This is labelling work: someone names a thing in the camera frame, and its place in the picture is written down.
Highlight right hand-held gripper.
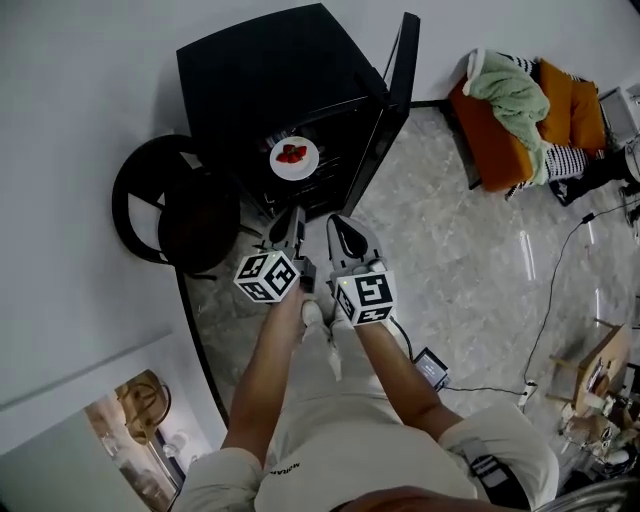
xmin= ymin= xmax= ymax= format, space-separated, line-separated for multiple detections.
xmin=326 ymin=213 xmax=399 ymax=327

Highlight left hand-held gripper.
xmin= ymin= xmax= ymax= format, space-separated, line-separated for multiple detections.
xmin=233 ymin=205 xmax=317 ymax=305

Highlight white round plate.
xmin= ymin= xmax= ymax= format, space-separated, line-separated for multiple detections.
xmin=269 ymin=135 xmax=320 ymax=181

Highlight black mini fridge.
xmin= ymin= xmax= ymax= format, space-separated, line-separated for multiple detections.
xmin=175 ymin=2 xmax=421 ymax=224

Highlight person's left forearm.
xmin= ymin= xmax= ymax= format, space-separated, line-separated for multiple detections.
xmin=222 ymin=289 xmax=314 ymax=454

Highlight person's right forearm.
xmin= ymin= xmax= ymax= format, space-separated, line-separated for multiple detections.
xmin=352 ymin=319 xmax=464 ymax=441

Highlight black wicker chair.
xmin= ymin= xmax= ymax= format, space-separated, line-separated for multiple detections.
xmin=110 ymin=133 xmax=261 ymax=281

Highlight person's white trousers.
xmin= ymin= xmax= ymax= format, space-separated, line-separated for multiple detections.
xmin=294 ymin=319 xmax=401 ymax=416

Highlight black control box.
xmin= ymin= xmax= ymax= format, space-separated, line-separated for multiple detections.
xmin=413 ymin=347 xmax=450 ymax=392

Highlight orange sofa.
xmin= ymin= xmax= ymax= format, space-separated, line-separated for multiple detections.
xmin=447 ymin=47 xmax=609 ymax=194

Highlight person's white shirt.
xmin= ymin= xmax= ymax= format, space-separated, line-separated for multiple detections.
xmin=172 ymin=399 xmax=560 ymax=512

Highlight green fleece blanket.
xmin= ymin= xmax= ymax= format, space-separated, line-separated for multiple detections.
xmin=462 ymin=49 xmax=551 ymax=186

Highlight black white striped throw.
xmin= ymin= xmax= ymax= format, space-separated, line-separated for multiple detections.
xmin=502 ymin=52 xmax=591 ymax=199

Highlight woven straw bag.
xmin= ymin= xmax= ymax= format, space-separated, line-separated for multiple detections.
xmin=115 ymin=372 xmax=172 ymax=446

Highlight clear glass bottle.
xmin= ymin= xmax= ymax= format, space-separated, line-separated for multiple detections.
xmin=162 ymin=430 xmax=190 ymax=457

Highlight orange cushion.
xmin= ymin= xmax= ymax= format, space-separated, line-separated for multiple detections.
xmin=569 ymin=79 xmax=607 ymax=154
xmin=534 ymin=57 xmax=576 ymax=146

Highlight person's chin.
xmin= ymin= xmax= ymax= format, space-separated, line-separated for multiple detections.
xmin=339 ymin=485 xmax=481 ymax=512

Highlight small wooden table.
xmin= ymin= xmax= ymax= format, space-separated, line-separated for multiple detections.
xmin=547 ymin=319 xmax=632 ymax=416

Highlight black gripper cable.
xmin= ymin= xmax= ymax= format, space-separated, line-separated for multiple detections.
xmin=388 ymin=315 xmax=417 ymax=362

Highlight thin black cable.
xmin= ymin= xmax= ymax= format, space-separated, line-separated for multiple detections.
xmin=442 ymin=383 xmax=524 ymax=396

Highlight long black floor cable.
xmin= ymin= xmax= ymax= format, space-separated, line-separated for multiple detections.
xmin=519 ymin=202 xmax=631 ymax=389

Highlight grey black harness strap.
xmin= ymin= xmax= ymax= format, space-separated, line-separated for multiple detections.
xmin=462 ymin=438 xmax=524 ymax=506

